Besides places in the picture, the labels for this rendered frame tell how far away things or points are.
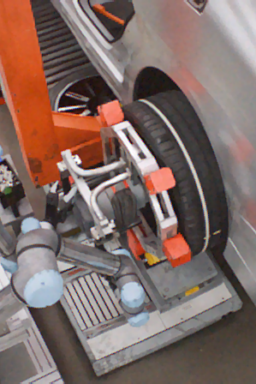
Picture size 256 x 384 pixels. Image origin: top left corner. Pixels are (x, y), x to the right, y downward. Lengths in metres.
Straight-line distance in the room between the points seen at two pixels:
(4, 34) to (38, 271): 0.93
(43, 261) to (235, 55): 0.78
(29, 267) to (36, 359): 1.11
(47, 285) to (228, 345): 1.48
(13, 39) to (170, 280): 1.38
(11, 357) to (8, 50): 1.42
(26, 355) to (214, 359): 0.93
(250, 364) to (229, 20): 1.79
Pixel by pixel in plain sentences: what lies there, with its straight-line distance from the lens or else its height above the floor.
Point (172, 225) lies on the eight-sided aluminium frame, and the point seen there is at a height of 0.95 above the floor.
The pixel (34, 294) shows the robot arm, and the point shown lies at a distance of 1.49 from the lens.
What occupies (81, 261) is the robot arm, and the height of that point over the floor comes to 1.12.
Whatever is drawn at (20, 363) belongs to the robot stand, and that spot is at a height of 0.21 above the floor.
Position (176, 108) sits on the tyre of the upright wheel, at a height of 1.17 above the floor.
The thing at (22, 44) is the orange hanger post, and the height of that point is 1.39.
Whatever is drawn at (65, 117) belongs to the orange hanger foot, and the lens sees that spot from 2.54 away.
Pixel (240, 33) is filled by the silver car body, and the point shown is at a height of 1.71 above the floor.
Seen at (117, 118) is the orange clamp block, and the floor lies 1.08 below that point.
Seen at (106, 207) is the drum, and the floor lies 0.89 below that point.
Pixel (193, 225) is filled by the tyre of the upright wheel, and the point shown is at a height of 0.96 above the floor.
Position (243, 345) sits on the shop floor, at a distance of 2.78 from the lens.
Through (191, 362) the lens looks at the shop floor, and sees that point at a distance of 2.72.
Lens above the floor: 2.58
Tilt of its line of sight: 54 degrees down
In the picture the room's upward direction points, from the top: 5 degrees counter-clockwise
